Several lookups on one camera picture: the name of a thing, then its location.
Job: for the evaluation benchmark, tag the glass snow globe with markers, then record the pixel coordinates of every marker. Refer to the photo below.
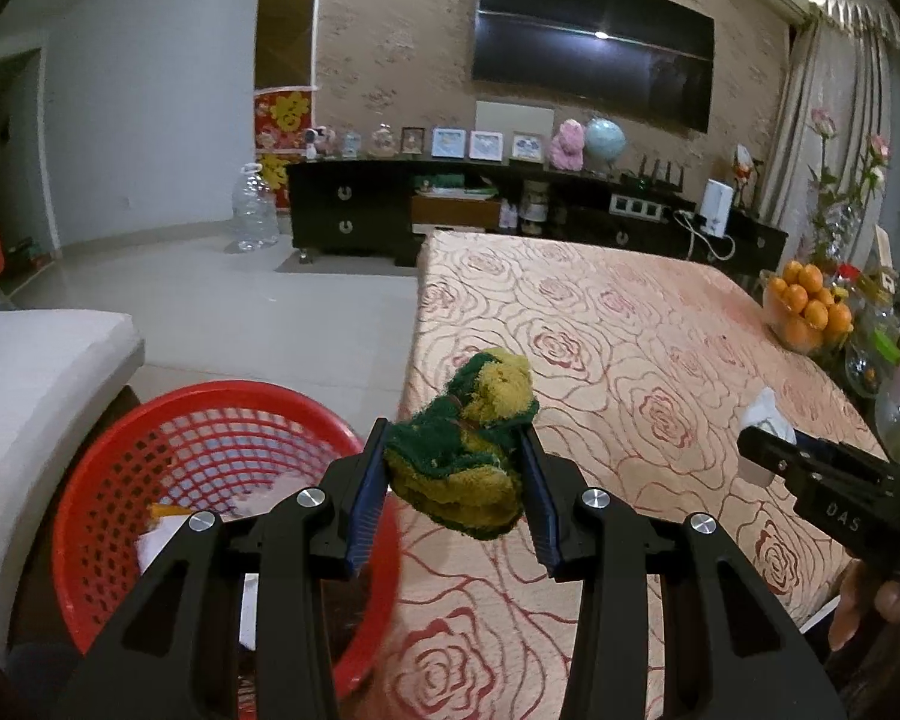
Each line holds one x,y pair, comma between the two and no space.
383,141

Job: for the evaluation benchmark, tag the red mesh plastic basket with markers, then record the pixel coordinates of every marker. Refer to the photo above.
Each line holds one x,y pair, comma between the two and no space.
120,450

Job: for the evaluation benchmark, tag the white cushioned sofa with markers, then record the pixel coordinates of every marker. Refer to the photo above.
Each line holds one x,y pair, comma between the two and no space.
37,375

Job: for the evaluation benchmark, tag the wooden drawer box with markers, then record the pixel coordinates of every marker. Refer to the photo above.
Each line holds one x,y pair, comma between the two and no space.
454,214

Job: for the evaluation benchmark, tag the white upright box device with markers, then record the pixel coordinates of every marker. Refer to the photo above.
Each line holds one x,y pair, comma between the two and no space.
718,206

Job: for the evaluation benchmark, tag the pink artificial flowers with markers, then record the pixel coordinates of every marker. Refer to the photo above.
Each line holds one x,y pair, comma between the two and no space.
825,124

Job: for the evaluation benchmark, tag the glass vase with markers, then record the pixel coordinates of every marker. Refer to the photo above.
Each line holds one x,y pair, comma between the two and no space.
840,232

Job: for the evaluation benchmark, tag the small brown photo frame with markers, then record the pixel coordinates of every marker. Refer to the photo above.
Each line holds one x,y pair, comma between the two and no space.
412,141

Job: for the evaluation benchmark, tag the green yellow cloth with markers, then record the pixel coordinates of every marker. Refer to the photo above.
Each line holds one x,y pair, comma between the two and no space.
457,457

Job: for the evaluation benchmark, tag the clear glass bowl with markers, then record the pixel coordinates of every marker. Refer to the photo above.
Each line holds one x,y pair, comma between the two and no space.
898,420

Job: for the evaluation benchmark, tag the glass fruit bowl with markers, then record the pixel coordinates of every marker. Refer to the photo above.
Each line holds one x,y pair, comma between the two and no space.
791,341

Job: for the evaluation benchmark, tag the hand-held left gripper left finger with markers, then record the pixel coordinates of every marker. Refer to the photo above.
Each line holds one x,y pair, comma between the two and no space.
367,502

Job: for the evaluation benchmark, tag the black television cabinet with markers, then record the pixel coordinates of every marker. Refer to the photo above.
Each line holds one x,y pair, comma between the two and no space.
345,202

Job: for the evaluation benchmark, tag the person's right hand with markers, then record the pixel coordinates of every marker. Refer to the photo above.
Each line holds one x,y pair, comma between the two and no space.
847,604

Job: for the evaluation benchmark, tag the beige curtain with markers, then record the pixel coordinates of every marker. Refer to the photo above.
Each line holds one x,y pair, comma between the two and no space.
840,90

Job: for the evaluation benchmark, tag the green package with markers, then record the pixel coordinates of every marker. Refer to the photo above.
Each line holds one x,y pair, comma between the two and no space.
450,186

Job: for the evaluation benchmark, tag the red festive wall poster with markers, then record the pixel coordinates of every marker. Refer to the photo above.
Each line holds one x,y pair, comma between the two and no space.
276,178
285,118

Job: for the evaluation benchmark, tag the white tissue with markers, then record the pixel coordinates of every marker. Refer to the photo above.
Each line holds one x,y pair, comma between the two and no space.
769,409

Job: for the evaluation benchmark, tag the blue desk globe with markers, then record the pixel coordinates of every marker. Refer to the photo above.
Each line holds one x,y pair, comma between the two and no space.
605,139

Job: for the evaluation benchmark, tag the cream storage jar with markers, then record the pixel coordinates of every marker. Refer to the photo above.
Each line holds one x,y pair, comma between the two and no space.
532,210

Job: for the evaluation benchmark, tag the white picture frame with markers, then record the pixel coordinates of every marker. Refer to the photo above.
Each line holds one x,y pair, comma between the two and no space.
486,145
528,147
448,143

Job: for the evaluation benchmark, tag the large clear water bottle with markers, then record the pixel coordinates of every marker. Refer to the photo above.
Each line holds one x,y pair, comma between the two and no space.
255,214

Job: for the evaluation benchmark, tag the pink plush toy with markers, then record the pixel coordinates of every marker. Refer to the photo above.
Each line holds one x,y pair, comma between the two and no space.
568,144

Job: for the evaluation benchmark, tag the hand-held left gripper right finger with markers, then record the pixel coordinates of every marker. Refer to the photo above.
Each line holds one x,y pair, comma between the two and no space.
541,510

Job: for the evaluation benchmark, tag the white rectangular panel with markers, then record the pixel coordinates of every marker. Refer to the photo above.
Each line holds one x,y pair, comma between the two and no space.
514,114

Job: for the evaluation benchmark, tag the rose pattern table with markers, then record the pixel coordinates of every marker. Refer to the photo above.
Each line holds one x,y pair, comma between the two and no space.
607,345

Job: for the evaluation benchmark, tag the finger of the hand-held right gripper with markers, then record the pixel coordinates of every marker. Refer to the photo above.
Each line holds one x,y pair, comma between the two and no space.
765,450

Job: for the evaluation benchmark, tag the white paper napkin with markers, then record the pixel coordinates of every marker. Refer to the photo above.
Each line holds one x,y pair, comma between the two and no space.
161,547

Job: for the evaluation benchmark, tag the bowl of oranges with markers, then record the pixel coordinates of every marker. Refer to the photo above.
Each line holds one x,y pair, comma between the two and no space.
806,300

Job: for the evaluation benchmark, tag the white power strip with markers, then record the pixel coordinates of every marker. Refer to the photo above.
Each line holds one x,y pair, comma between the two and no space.
636,204

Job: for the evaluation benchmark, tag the black wall television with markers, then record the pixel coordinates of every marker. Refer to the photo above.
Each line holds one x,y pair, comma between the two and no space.
592,37

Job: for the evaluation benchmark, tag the red white figurine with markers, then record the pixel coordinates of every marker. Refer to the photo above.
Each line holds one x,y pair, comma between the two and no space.
745,172

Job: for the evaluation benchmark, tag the white robot figurine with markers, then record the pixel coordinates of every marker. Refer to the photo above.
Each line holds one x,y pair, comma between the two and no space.
319,142

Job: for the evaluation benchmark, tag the glass jar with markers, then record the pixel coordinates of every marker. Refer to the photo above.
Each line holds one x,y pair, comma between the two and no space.
874,330

